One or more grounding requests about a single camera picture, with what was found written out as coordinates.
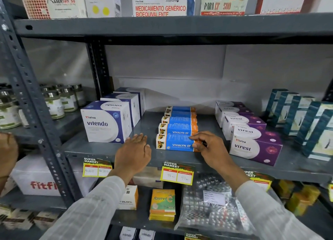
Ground grey metal shelf rack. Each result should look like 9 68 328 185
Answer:
0 0 333 240

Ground blue orange medicine box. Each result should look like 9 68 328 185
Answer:
161 116 198 126
156 133 202 152
166 106 196 113
164 110 197 119
158 123 199 136

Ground white paper label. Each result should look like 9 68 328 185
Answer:
203 190 226 206

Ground yellow orange tablet box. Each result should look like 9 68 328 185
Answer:
149 212 175 222
150 189 176 215

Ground beige cardboard box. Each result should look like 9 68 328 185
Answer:
132 167 164 189

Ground group of green-label jars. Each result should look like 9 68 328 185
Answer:
0 83 87 130

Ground yellow price tag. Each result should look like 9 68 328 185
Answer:
82 158 113 178
184 232 209 240
243 169 274 192
160 161 195 186

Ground yellow green small box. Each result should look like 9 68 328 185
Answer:
286 191 310 217
301 184 321 205
275 180 296 199

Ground person's left hand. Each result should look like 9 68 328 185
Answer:
114 133 152 181

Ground white box red grid print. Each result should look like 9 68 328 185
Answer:
19 0 88 20

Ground person's right forearm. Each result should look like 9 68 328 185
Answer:
221 162 325 240

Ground clear bag of blister packs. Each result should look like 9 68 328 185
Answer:
174 173 257 235

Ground purple white flower box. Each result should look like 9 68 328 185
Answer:
222 113 267 141
215 100 246 115
229 125 283 166
216 106 254 128

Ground white blue supplement box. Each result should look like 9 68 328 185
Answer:
80 100 133 144
100 92 141 128
113 87 146 117

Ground person's left forearm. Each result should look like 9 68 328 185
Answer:
40 167 136 240

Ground white box yellow dots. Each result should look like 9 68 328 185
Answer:
83 0 122 18

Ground teal cream tall box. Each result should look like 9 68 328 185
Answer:
303 109 333 162
272 92 300 128
264 89 289 121
294 101 333 149
283 96 315 136

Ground person's right hand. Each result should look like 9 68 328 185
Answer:
189 131 236 176

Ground white box red lettering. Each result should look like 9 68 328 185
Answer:
131 0 195 17

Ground brown white packet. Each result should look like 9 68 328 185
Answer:
0 206 12 222
32 211 59 231
2 209 34 230

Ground white box blue red stripes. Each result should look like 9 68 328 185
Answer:
200 0 252 16

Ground large white box red letters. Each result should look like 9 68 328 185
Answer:
10 154 98 197

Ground small white supplement box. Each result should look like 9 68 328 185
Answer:
138 229 156 240
119 226 137 240

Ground small white orange box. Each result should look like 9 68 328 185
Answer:
117 185 139 210

